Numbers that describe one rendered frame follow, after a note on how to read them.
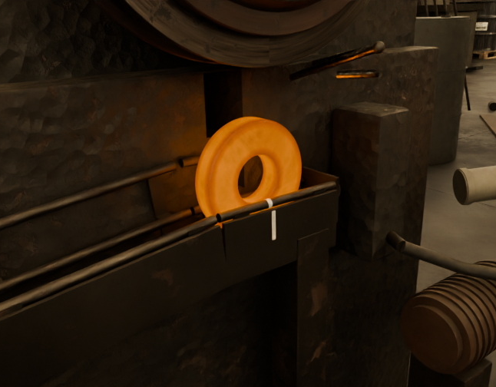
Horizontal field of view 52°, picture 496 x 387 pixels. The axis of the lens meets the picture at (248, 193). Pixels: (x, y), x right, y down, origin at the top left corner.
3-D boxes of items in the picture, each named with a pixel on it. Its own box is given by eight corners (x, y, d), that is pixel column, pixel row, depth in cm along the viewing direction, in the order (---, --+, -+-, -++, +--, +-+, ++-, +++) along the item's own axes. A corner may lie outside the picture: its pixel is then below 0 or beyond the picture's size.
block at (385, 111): (323, 244, 88) (327, 104, 80) (355, 232, 93) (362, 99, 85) (372, 266, 80) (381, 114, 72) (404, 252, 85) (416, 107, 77)
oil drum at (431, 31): (347, 153, 355) (352, 17, 326) (401, 140, 388) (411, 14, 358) (420, 172, 310) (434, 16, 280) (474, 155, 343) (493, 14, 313)
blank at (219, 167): (185, 133, 61) (200, 137, 59) (282, 104, 70) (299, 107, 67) (203, 246, 67) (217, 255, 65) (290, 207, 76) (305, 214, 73)
